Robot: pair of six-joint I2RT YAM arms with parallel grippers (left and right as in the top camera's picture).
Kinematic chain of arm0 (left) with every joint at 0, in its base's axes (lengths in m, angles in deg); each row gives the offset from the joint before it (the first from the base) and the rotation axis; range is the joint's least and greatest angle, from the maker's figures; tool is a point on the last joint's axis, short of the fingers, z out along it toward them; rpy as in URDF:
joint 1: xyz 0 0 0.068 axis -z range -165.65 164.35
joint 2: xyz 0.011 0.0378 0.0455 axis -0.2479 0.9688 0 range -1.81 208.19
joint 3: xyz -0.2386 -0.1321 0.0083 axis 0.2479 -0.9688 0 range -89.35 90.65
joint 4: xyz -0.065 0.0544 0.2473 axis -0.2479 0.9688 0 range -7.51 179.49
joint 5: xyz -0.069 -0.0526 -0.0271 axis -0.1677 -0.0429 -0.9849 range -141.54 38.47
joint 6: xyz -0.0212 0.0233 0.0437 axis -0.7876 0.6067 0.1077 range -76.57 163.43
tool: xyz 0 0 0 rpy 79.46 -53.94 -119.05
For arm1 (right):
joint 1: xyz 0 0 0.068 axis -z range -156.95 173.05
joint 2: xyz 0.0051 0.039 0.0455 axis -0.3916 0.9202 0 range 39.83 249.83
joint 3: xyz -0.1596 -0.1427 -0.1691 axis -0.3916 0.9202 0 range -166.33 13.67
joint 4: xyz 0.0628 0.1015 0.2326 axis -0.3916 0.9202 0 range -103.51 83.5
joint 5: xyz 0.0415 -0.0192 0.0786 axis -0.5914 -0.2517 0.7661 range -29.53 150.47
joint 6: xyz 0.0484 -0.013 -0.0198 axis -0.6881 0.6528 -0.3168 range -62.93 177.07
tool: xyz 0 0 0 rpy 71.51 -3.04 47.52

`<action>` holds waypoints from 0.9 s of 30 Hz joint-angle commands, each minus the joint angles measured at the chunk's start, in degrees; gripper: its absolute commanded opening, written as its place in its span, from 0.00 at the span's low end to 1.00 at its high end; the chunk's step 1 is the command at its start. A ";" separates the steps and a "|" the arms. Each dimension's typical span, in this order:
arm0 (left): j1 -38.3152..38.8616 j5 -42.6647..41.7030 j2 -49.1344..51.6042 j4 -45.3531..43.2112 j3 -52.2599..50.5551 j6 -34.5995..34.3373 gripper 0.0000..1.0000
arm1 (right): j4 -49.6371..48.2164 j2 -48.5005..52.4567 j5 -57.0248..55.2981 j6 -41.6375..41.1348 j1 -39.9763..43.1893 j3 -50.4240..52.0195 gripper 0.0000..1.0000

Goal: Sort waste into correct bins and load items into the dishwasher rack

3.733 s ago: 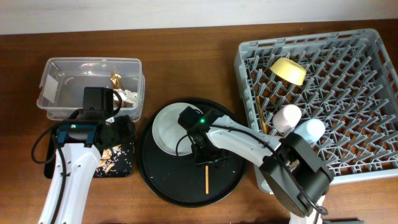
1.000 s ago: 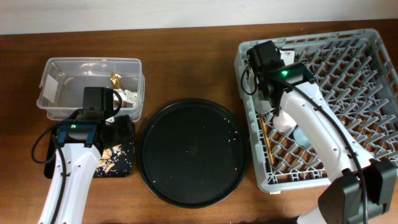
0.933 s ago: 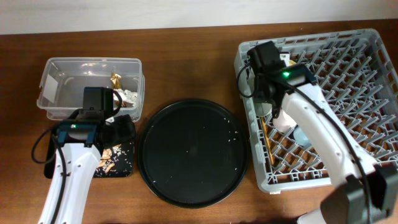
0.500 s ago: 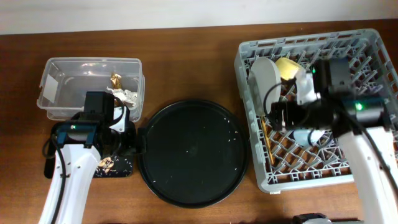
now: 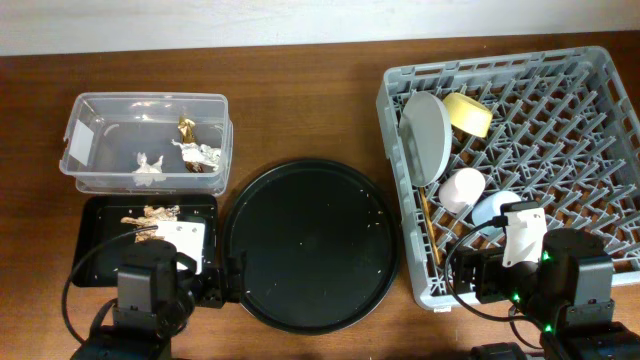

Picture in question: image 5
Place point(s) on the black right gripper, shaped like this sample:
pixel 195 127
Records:
pixel 487 263

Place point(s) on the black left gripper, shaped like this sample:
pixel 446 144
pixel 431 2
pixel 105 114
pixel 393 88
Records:
pixel 218 294

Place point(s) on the light blue cup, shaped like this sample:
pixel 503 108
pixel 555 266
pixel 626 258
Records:
pixel 489 207

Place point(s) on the pink cup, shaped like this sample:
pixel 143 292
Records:
pixel 463 188

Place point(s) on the wooden chopstick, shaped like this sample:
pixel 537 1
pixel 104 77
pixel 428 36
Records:
pixel 429 226

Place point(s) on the food scraps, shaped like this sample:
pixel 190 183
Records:
pixel 151 217

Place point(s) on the white napkin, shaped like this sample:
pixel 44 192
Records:
pixel 197 157
pixel 146 174

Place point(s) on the grey round plate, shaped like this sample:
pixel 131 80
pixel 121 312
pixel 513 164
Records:
pixel 426 131

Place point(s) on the gold foil wrapper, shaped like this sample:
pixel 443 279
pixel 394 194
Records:
pixel 186 128

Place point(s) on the yellow bowl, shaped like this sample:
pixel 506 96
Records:
pixel 468 114

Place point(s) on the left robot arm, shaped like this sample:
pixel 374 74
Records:
pixel 157 292

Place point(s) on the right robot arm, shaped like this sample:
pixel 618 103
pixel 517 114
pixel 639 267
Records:
pixel 566 294

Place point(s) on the grey plastic dishwasher rack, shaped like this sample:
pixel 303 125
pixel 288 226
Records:
pixel 564 133

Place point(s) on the clear plastic waste bin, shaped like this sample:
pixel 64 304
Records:
pixel 106 131

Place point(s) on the round black serving tray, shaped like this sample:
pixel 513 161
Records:
pixel 319 246

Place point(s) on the black rectangular tray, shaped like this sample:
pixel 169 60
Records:
pixel 100 222

